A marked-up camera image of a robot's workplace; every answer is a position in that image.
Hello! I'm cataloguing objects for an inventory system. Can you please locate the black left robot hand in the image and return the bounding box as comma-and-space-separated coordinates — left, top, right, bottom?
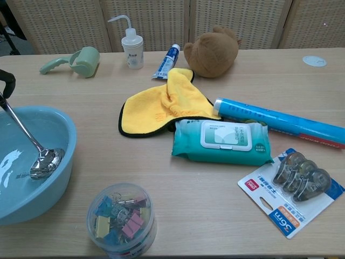
0, 69, 16, 99

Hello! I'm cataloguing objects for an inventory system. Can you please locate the metal ladle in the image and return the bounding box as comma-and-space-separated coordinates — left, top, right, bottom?
0, 91, 66, 181

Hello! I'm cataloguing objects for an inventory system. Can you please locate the black stand leg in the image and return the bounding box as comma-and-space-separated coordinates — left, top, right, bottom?
0, 13, 19, 56

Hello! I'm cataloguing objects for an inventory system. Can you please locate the green lint roller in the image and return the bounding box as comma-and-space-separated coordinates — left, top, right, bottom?
39, 46, 101, 79

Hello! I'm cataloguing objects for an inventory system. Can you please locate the light blue plastic basin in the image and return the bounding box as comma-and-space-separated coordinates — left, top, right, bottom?
0, 105, 78, 226

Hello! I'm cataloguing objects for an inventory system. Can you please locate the white squeeze wash bottle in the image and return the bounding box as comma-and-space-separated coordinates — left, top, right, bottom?
107, 15, 144, 70

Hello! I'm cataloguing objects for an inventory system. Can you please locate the yellow microfiber cloth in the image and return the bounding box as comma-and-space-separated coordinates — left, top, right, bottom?
118, 67, 223, 138

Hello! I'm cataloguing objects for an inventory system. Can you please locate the blue white toothpaste tube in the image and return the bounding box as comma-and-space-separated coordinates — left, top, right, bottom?
151, 44, 181, 80

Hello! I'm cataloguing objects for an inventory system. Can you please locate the woven folding screen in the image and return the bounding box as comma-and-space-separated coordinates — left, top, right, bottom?
5, 0, 345, 54

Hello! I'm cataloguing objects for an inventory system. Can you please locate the clear jar of binder clips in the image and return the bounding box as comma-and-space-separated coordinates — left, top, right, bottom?
86, 182, 158, 259

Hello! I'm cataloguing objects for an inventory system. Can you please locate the teal wet wipes pack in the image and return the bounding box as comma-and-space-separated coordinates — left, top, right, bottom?
171, 118, 275, 167

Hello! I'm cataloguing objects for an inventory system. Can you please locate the brown plush toy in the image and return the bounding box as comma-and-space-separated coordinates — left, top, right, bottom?
183, 25, 243, 79

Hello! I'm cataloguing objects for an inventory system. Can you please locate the blue food wrap box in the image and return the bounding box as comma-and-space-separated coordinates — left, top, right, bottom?
212, 97, 345, 151

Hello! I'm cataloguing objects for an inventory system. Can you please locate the correction tape blister pack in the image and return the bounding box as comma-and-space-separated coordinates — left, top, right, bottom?
237, 147, 345, 240

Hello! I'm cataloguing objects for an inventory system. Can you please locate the grey table grommet cap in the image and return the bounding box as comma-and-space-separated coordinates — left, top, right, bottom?
302, 55, 327, 67

